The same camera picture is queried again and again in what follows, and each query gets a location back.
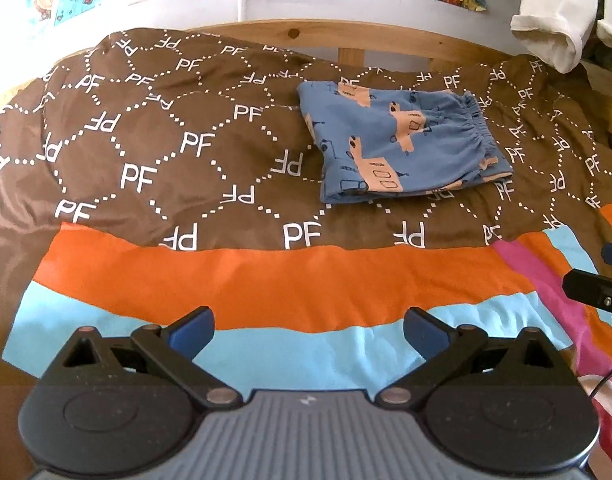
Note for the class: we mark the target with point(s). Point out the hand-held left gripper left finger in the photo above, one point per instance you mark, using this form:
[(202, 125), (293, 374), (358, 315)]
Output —
[(193, 332)]

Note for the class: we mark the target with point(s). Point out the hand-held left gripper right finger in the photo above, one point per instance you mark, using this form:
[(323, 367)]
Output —
[(426, 332)]

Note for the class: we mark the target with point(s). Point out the blue pants with orange print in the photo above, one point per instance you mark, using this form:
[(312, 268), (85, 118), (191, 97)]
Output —
[(386, 130)]

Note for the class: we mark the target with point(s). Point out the brown patterned striped blanket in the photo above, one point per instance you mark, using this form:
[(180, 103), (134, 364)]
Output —
[(210, 280)]

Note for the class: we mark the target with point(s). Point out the white hanging garment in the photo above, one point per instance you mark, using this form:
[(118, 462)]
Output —
[(556, 15)]

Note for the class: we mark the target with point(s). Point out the wooden bed frame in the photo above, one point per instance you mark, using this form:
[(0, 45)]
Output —
[(366, 40)]

